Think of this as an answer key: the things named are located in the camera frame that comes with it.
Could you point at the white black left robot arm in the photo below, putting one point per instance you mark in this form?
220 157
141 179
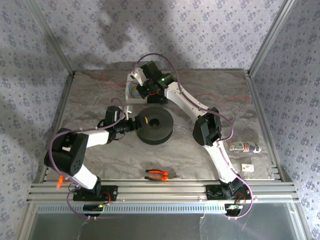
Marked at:
97 136

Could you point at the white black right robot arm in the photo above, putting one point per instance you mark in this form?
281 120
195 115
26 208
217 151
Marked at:
220 160

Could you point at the white open box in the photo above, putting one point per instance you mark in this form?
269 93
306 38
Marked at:
135 100

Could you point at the orange tag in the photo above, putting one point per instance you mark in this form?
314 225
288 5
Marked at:
60 182

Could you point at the small black circuit board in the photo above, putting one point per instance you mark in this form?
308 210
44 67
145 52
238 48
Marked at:
92 208
232 208

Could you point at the grey metal plate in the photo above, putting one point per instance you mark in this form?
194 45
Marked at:
150 227

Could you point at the small white card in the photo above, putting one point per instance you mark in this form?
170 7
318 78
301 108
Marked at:
247 167

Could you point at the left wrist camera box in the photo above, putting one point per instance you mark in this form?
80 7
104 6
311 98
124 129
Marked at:
127 112

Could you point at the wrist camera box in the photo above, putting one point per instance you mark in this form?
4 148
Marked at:
136 74
127 112

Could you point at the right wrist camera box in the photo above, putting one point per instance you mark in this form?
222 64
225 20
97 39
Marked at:
136 74

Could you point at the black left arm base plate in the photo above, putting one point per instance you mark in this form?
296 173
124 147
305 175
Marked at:
110 192

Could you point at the aluminium profile frame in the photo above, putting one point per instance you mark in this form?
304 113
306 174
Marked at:
162 191

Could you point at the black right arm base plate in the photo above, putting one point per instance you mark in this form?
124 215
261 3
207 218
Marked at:
212 192

